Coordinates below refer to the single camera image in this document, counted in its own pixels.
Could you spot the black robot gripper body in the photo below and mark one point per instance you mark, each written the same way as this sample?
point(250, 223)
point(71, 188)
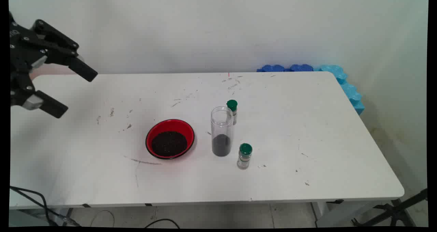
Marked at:
point(18, 54)

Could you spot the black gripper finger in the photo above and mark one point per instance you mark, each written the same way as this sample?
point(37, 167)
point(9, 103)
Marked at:
point(65, 44)
point(51, 105)

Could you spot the clear plastic jar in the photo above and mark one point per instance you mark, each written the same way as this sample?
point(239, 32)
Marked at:
point(222, 122)

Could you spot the black seeds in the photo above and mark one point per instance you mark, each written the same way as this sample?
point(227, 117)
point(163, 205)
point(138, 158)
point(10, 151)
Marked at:
point(222, 146)
point(169, 145)

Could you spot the red bowl with black rim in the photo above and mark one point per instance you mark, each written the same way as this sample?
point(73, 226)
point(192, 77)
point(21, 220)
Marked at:
point(170, 124)

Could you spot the green-capped spice bottle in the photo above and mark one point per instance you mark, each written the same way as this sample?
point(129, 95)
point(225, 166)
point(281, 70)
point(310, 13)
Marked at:
point(234, 105)
point(244, 157)

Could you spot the dark blue foam mat piece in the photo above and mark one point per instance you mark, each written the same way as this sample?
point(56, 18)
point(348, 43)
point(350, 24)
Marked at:
point(301, 68)
point(271, 68)

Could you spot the light blue foam mat piece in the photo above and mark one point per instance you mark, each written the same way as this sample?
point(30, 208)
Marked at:
point(348, 88)

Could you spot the white table leg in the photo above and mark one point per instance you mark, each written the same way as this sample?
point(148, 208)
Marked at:
point(341, 213)

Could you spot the black tripod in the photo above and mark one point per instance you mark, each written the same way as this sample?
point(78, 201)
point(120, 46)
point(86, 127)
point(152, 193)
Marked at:
point(392, 211)

